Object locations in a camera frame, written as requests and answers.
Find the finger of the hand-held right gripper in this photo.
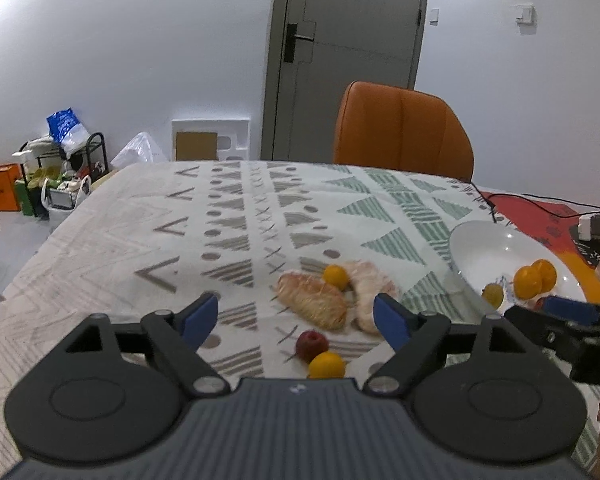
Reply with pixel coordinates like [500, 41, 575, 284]
[504, 305, 583, 361]
[545, 296, 600, 326]

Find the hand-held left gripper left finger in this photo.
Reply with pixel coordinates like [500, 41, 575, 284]
[65, 292, 232, 398]

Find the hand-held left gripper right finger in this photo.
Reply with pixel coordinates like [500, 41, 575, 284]
[364, 294, 531, 397]

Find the peeled pomelo piece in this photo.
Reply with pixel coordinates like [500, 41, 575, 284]
[277, 272, 349, 332]
[342, 260, 399, 336]

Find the small orange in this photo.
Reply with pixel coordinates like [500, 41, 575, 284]
[307, 351, 346, 380]
[322, 265, 350, 291]

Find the white bowl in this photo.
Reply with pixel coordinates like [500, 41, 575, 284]
[449, 220, 588, 313]

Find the large orange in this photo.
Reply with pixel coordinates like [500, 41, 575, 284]
[530, 258, 558, 292]
[513, 266, 543, 300]

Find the yellow green plum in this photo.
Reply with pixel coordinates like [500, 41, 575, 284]
[481, 283, 505, 309]

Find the patterned tablecloth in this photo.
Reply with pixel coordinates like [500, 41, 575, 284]
[0, 161, 600, 480]

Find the red orange cartoon mat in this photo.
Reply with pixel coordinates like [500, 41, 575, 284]
[472, 190, 600, 307]

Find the brown cardboard sheet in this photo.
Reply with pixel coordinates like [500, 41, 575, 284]
[175, 131, 218, 162]

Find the white tote bag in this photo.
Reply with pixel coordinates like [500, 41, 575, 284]
[41, 175, 92, 222]

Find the clear plastic bag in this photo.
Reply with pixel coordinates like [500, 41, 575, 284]
[111, 132, 170, 167]

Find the orange chair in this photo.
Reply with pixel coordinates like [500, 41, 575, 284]
[333, 81, 475, 182]

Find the white styrofoam packaging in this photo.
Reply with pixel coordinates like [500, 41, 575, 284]
[172, 118, 251, 162]

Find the black metal rack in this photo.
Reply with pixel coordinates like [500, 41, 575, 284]
[20, 132, 109, 218]

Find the green paper bag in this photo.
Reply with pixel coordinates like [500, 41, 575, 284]
[14, 178, 37, 217]

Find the orange paper bag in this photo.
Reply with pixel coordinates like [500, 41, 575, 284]
[0, 163, 22, 212]

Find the blue plastic bag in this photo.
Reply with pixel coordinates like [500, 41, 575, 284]
[47, 108, 90, 155]

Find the grey door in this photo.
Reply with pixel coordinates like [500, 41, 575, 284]
[261, 0, 431, 162]

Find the black cable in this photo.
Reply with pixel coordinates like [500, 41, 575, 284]
[442, 176, 501, 224]
[522, 193, 600, 220]

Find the black door handle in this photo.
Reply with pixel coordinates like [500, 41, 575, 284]
[284, 23, 315, 63]

